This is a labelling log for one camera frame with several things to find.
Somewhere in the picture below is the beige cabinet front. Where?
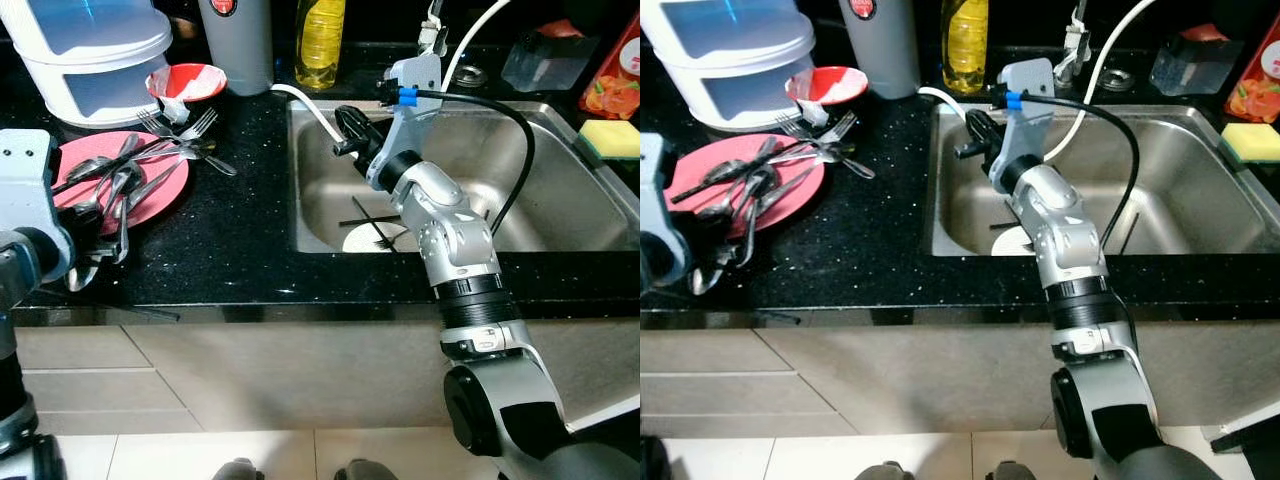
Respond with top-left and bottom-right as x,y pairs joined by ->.
640,328 -> 1280,441
0,322 -> 641,441

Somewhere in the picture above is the silver fork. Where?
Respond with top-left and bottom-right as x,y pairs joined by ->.
125,107 -> 219,166
778,113 -> 878,181
765,112 -> 859,171
135,108 -> 241,178

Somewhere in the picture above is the pink plate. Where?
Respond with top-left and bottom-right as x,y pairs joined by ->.
665,135 -> 827,239
52,130 -> 191,237

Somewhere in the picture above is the chrome faucet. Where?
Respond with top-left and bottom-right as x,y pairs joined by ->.
418,0 -> 449,57
1062,0 -> 1091,86

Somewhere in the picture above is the white round plate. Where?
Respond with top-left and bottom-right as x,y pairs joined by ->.
342,222 -> 421,254
990,225 -> 1041,258

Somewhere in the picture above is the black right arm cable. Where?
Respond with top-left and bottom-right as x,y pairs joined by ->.
405,88 -> 537,239
1015,92 -> 1141,253

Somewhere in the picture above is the yellow oil bottle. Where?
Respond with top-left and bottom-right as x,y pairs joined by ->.
295,0 -> 348,91
942,0 -> 991,96

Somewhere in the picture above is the grey canister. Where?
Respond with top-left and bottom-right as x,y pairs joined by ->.
197,0 -> 276,98
838,0 -> 922,100

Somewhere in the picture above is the red and white bowl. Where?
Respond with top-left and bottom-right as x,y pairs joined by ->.
146,62 -> 229,125
785,66 -> 869,128

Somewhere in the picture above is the red juice carton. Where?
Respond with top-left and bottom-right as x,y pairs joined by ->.
1225,40 -> 1280,126
578,15 -> 641,121

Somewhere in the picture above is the yellow sponge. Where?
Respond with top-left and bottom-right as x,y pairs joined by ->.
1220,123 -> 1280,164
578,120 -> 641,161

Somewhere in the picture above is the white lidded plastic container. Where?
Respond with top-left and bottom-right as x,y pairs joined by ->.
0,0 -> 174,129
640,0 -> 816,132

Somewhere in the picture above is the clear plastic box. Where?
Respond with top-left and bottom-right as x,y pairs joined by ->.
1150,35 -> 1246,98
500,30 -> 601,93

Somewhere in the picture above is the stainless steel sink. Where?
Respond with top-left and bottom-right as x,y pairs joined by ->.
288,98 -> 641,256
930,105 -> 1280,259

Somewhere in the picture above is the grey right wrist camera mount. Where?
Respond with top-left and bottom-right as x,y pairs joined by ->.
365,52 -> 447,193
985,58 -> 1057,196

